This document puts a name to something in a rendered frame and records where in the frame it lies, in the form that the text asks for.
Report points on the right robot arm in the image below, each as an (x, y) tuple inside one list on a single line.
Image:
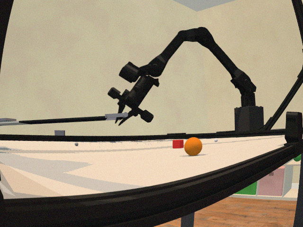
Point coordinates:
[(240, 79)]

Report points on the red cube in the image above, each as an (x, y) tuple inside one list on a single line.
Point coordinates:
[(178, 143)]

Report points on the orange ball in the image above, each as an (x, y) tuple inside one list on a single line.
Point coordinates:
[(193, 146)]

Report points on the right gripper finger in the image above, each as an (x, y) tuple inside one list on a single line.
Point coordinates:
[(121, 108), (130, 114)]

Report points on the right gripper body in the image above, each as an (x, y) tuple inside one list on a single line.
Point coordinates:
[(133, 100)]

